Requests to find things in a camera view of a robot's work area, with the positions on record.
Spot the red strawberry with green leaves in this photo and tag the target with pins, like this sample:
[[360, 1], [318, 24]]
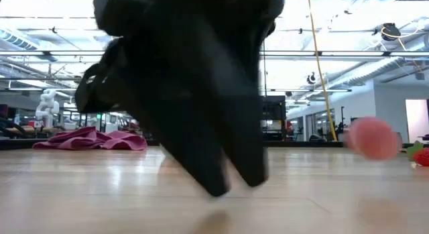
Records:
[[423, 157]]

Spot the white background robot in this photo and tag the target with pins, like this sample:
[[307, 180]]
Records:
[[47, 106]]

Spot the black equipment cabinet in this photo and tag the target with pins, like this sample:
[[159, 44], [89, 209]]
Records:
[[275, 106]]

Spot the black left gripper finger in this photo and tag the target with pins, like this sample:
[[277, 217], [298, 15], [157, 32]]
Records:
[[197, 150], [248, 143]]

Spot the horizontal overhead bar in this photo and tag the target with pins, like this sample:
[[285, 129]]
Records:
[[335, 53]]

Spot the pink toy ball fruit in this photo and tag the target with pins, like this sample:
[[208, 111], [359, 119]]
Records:
[[372, 138]]

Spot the purple cloth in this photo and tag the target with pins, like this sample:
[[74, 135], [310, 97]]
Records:
[[87, 140]]

